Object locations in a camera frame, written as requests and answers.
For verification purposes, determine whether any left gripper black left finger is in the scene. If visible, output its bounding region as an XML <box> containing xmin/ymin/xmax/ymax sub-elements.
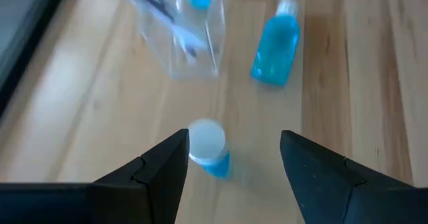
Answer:
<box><xmin>88</xmin><ymin>128</ymin><xmax>191</xmax><ymax>224</ymax></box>

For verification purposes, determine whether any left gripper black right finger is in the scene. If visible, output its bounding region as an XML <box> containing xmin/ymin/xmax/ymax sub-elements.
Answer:
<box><xmin>280</xmin><ymin>129</ymin><xmax>428</xmax><ymax>224</ymax></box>

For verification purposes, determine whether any clear acrylic organizer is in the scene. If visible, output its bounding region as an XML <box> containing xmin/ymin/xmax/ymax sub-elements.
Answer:
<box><xmin>106</xmin><ymin>0</ymin><xmax>228</xmax><ymax>81</ymax></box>

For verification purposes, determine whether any purple toothbrush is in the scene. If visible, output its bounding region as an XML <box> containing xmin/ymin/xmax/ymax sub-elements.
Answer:
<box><xmin>108</xmin><ymin>0</ymin><xmax>208</xmax><ymax>60</ymax></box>

